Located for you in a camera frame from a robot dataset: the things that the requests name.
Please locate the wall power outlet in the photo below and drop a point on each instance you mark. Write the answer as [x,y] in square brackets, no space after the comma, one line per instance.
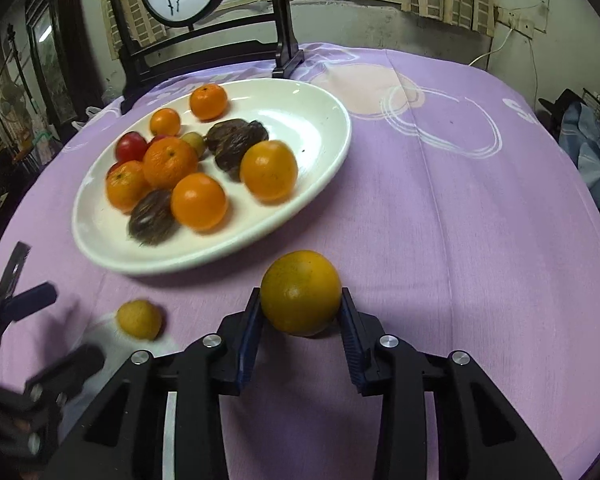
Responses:
[522,22]

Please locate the smooth oval orange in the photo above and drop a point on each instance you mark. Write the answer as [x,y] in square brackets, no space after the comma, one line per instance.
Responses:
[269,171]

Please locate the white plastic bag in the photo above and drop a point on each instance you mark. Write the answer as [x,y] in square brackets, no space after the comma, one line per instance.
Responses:
[92,112]

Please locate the purple tablecloth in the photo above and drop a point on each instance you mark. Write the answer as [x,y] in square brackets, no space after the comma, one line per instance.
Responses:
[455,235]

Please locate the black smartphone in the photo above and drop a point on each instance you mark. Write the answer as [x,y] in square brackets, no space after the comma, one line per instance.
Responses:
[15,265]

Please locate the greenish yellow orange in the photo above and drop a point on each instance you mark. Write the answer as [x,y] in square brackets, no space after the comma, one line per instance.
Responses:
[300,292]

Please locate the blue cloth pile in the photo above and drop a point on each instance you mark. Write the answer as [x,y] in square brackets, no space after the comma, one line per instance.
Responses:
[590,160]

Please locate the dark wooden framed door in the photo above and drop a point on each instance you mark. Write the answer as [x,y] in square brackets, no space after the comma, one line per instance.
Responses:
[45,60]

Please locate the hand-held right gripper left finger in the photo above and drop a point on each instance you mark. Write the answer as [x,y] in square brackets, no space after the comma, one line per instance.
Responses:
[247,345]

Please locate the small yellow-green fruit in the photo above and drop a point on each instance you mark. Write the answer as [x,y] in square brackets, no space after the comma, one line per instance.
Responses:
[139,319]
[194,141]

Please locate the white oval plate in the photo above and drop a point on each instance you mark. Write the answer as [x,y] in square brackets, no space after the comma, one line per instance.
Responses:
[300,110]

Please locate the small mandarin orange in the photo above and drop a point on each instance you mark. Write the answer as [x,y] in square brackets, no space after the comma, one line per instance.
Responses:
[126,185]
[208,101]

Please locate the smooth round orange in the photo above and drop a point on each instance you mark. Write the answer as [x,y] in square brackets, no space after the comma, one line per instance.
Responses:
[198,201]
[165,121]

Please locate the large rough-skinned orange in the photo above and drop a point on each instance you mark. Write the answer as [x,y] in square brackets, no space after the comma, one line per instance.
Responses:
[170,161]

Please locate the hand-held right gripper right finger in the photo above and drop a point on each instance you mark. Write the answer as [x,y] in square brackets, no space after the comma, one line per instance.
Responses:
[352,350]

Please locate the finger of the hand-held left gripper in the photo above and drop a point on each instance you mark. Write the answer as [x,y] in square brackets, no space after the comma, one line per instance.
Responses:
[30,301]
[72,365]

